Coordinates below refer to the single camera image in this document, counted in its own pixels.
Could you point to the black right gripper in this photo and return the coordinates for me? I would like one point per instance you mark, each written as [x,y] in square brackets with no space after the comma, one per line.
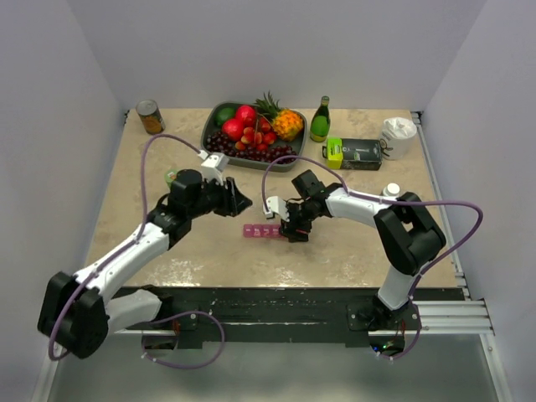
[286,227]

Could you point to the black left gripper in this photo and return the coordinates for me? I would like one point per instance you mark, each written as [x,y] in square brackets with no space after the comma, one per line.
[233,202]

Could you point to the pink weekly pill organizer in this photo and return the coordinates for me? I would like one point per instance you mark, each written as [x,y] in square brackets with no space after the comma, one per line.
[262,231]

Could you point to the green pill bottle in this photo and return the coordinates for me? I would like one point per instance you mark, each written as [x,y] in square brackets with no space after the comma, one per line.
[170,176]

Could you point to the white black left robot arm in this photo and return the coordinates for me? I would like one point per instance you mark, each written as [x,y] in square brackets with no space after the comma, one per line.
[79,311]

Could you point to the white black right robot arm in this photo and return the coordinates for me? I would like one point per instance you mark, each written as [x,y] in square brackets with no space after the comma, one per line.
[409,234]

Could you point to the dark red grape bunch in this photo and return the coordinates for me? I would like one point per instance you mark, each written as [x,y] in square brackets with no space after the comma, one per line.
[219,142]

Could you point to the red pomegranate lower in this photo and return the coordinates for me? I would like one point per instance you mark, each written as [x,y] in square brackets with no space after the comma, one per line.
[233,129]

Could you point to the red pomegranate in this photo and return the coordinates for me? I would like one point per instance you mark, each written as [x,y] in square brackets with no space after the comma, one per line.
[233,129]
[246,115]

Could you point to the green lime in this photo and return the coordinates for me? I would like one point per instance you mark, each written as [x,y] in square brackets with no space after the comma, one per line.
[224,115]

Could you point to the red pomegranate upper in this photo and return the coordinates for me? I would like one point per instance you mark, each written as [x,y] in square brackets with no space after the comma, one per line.
[246,115]

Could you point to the black green razor box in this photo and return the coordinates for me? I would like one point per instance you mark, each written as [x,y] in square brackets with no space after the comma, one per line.
[352,154]

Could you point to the white cap pill bottle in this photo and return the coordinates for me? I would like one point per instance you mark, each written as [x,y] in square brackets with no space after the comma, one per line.
[391,190]

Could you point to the green glass bottle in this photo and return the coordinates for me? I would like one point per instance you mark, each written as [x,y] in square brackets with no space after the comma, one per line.
[321,121]

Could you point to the tin food can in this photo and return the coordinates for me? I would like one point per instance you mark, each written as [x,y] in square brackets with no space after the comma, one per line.
[150,116]

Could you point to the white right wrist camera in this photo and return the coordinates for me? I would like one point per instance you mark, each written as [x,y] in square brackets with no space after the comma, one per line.
[276,207]

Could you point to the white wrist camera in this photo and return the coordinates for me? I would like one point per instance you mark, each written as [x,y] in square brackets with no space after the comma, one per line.
[213,166]
[276,207]

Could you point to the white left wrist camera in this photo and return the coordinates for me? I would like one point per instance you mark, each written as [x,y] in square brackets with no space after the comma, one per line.
[213,166]

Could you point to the black mounting base plate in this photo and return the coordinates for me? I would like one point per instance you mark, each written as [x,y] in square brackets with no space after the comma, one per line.
[265,315]

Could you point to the aluminium frame rail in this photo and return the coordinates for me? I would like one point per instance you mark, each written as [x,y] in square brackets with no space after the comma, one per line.
[455,317]

